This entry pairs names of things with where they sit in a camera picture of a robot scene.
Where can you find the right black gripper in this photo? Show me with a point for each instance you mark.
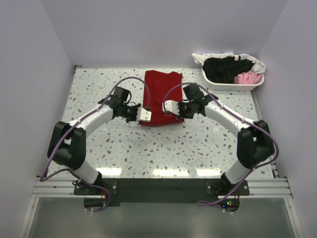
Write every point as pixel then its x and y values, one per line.
pixel 181 115

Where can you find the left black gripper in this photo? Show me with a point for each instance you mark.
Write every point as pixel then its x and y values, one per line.
pixel 134 118

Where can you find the red t shirt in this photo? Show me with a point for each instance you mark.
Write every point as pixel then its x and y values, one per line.
pixel 159 84

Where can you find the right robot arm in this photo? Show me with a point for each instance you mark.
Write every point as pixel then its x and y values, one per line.
pixel 254 141

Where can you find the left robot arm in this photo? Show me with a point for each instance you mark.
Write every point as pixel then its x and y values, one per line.
pixel 68 142

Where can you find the white laundry basket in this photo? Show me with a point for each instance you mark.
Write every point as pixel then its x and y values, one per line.
pixel 231 87

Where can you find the black garment in basket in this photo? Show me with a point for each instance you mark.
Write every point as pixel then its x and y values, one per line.
pixel 223 71

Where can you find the pink garment in basket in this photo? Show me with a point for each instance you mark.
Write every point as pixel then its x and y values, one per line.
pixel 247 78

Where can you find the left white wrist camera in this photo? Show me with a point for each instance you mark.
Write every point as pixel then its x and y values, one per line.
pixel 143 115

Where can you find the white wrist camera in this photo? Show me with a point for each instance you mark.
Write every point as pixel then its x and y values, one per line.
pixel 171 107
pixel 143 115

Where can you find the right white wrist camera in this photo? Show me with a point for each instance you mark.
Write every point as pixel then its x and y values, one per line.
pixel 171 107

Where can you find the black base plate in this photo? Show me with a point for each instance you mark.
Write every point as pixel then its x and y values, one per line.
pixel 159 190

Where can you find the aluminium frame rail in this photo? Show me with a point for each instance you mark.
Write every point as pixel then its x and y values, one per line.
pixel 258 188

